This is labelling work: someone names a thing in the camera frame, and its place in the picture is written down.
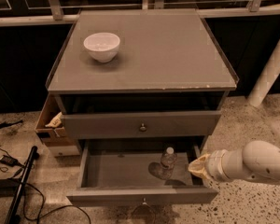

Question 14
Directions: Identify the black floor cable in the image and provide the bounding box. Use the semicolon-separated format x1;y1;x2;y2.
0;142;91;224

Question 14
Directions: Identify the grey wooden drawer cabinet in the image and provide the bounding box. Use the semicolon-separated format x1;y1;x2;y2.
47;9;238;147

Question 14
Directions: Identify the black power adapter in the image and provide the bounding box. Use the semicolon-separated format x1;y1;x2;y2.
0;155;18;167

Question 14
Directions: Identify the black pole on floor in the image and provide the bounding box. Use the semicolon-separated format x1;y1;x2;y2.
5;146;38;224

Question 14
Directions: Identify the round top drawer knob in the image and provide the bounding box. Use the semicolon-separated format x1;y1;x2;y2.
139;123;147;132

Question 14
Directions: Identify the clear plastic water bottle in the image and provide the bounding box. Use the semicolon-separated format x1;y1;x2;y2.
161;147;177;180

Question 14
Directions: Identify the white diagonal support column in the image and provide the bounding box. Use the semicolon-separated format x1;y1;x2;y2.
247;39;280;107

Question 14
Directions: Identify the white ceramic bowl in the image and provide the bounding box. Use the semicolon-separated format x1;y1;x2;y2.
83;33;120;63

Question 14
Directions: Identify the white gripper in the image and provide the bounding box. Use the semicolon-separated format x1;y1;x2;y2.
188;149;231;182

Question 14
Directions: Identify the grey top drawer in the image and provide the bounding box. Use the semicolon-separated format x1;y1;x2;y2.
56;91;225;139

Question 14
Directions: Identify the open cardboard box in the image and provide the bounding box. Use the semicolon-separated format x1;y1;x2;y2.
35;95;79;157

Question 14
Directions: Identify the grey open middle drawer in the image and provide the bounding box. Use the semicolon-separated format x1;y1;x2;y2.
67;137;217;207

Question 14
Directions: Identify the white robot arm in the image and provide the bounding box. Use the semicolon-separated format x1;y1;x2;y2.
188;140;280;185

